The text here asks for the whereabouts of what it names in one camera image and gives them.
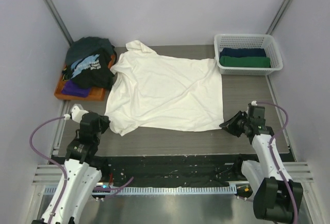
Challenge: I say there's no left aluminium frame post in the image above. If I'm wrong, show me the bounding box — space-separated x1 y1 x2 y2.
43 0 73 45

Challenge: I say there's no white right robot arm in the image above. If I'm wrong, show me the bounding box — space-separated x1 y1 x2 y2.
219 101 303 223

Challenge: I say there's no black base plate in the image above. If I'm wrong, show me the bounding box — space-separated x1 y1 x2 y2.
92 154 258 188

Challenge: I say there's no right aluminium frame post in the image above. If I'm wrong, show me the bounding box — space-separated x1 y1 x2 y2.
266 0 293 35

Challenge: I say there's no orange wooden tray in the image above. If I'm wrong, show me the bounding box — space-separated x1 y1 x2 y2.
54 55 117 101

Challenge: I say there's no rolled green t shirt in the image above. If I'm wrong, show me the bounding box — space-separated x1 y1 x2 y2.
219 56 271 68

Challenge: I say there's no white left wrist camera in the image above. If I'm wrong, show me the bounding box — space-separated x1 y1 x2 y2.
64 104 89 123

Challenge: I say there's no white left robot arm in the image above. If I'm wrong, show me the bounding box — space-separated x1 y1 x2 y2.
29 111 110 223

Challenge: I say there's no rolled navy t shirt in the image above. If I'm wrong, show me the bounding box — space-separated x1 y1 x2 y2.
219 48 267 58

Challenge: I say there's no dark teal t shirt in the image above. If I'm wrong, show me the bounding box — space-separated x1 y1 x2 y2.
65 37 116 66

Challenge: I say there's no black printed t shirt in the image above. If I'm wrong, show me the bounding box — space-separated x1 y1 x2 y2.
67 49 114 90

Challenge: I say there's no white slotted cable duct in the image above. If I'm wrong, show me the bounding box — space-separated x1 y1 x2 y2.
43 185 237 196

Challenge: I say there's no white plastic basket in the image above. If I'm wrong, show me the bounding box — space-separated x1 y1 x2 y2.
214 34 283 76

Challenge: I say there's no purple t shirt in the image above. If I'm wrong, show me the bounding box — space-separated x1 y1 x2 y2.
61 80 91 98

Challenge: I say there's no aluminium frame post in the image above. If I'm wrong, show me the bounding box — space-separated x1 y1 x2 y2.
266 0 293 35
43 0 73 45

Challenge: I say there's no white t shirt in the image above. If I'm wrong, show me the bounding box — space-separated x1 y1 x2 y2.
105 40 224 135

